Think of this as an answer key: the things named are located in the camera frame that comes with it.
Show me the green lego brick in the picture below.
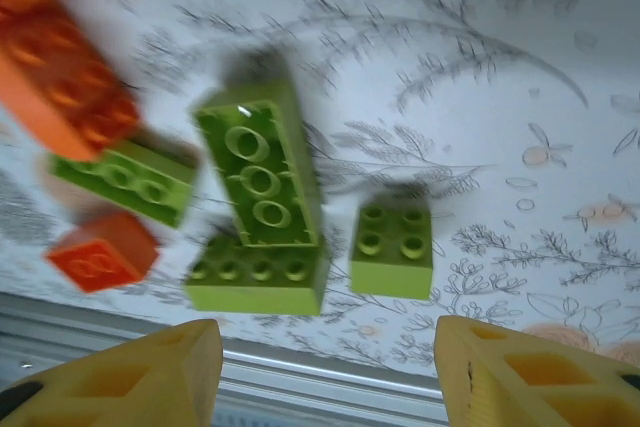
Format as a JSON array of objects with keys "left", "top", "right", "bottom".
[
  {"left": 182, "top": 234, "right": 330, "bottom": 319},
  {"left": 192, "top": 51, "right": 327, "bottom": 249},
  {"left": 48, "top": 139, "right": 200, "bottom": 229},
  {"left": 348, "top": 193, "right": 434, "bottom": 302}
]

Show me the floral patterned table cover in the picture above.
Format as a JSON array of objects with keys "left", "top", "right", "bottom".
[{"left": 0, "top": 0, "right": 640, "bottom": 393}]

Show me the aluminium frame beam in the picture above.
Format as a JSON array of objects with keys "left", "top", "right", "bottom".
[{"left": 0, "top": 291, "right": 446, "bottom": 427}]

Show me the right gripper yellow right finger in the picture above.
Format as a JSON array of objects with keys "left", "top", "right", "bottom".
[{"left": 433, "top": 315, "right": 640, "bottom": 427}]

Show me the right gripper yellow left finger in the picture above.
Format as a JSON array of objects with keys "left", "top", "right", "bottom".
[{"left": 0, "top": 319, "right": 224, "bottom": 427}]

